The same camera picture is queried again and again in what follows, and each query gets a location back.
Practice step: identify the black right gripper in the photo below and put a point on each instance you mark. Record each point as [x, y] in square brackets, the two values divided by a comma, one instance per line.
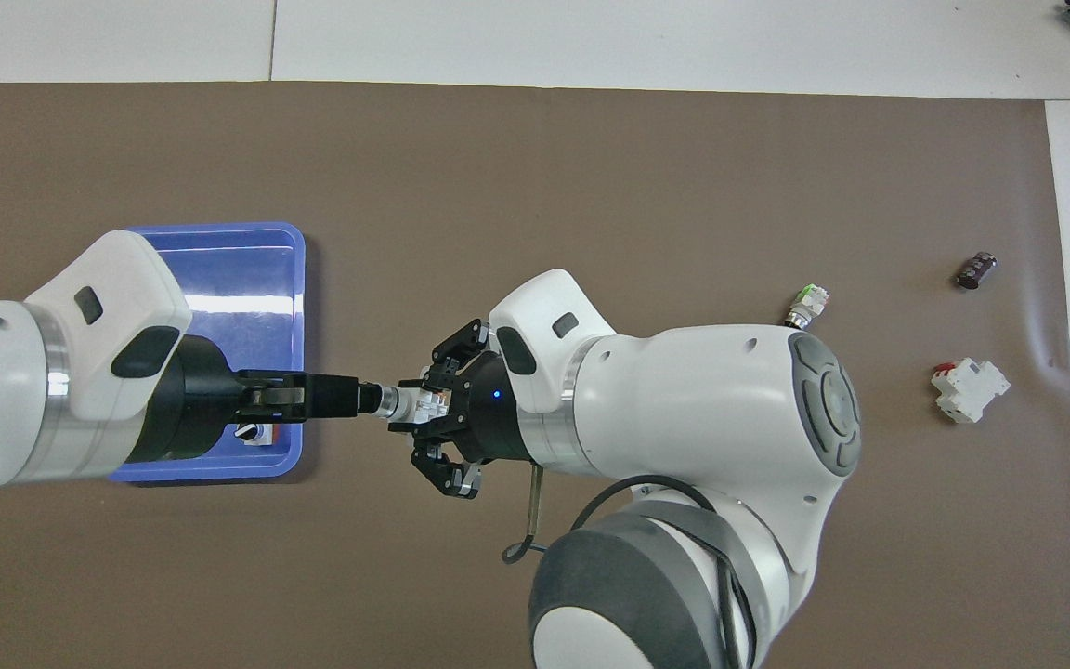
[493, 413]

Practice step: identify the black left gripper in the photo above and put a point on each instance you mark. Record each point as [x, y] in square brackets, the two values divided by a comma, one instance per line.
[201, 400]

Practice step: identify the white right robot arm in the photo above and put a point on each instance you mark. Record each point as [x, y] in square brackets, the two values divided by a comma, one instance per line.
[684, 400]

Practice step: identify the blue plastic tray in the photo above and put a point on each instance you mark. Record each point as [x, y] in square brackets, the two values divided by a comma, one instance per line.
[247, 279]

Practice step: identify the brown paper table mat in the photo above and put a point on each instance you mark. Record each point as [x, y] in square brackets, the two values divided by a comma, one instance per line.
[498, 186]

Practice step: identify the white circuit breaker red lever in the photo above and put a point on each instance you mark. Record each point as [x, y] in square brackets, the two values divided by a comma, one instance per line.
[970, 388]

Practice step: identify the small dark cylindrical component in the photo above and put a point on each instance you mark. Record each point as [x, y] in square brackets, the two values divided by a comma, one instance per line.
[976, 270]

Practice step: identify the selector switch with red block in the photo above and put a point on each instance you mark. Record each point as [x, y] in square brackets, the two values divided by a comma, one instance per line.
[254, 434]

